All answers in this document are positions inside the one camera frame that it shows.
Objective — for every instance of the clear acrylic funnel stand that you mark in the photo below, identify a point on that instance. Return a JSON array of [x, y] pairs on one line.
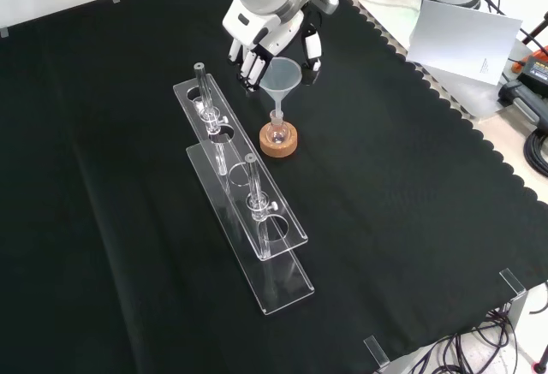
[[252, 237]]

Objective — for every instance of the grey metal table leg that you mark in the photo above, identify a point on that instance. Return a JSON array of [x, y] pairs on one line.
[[520, 318]]

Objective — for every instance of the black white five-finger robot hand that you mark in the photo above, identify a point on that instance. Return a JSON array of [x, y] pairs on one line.
[[265, 31]]

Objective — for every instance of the pale board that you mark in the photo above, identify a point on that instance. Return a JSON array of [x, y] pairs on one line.
[[462, 44]]

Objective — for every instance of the grey metal base plate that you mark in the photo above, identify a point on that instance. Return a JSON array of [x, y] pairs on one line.
[[389, 10]]

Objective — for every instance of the black cloth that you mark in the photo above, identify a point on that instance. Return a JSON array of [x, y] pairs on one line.
[[128, 220]]

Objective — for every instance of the black orange power tool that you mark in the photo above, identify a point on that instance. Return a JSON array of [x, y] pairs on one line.
[[535, 70]]

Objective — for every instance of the translucent plastic funnel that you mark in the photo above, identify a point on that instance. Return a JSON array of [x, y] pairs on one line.
[[280, 76]]

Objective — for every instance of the small glass round-bottom flask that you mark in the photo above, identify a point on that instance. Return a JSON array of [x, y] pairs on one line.
[[276, 134]]

